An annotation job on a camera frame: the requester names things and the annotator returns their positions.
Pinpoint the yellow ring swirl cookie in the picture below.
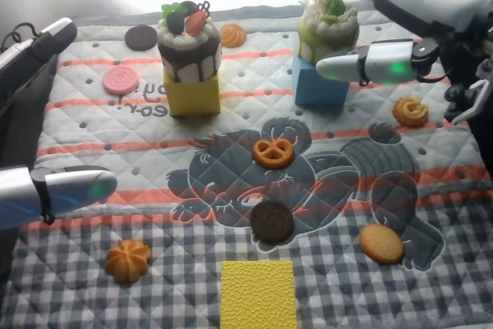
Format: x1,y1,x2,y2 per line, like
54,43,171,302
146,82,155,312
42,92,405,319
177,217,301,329
391,96,429,127

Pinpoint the pink sandwich cookie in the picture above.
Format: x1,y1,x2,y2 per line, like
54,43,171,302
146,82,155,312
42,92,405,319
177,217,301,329
102,65,139,96

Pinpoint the orange flower-shaped cookie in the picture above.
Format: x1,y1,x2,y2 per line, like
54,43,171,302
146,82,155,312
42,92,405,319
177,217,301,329
105,239,153,284

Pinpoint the dark chocolate sandwich cookie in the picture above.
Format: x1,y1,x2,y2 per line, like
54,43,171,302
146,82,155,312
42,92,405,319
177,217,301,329
249,200,294,244
124,25,159,52

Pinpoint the blue block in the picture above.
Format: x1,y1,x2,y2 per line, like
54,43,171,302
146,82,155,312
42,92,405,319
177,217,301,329
294,53,350,107

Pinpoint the chocolate strawberry cream cake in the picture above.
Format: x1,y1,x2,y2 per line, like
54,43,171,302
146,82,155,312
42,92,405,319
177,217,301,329
156,0,223,84

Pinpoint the round plain biscuit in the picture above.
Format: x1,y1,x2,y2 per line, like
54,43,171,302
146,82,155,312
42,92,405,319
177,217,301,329
358,223,405,266

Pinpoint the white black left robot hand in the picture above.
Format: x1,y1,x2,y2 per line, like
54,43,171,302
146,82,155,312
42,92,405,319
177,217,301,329
0,17,119,230

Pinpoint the yellow textured square cracker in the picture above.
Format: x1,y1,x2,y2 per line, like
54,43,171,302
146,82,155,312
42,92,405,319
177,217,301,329
220,260,298,329

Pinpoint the orange swirl cookie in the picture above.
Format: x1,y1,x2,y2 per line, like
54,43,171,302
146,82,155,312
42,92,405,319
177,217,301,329
220,23,247,49

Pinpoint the grey quilt with printed bear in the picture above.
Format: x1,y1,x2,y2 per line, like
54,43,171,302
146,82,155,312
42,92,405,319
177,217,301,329
0,3,493,329

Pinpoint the orange pretzel cookie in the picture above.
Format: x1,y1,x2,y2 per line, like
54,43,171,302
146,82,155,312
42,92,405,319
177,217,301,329
251,138,296,170

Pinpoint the yellow block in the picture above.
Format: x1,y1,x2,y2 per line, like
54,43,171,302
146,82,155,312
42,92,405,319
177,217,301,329
164,69,222,119

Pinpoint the green kiwi cream cake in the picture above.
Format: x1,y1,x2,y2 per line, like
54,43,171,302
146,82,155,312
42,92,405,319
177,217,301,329
297,0,360,63

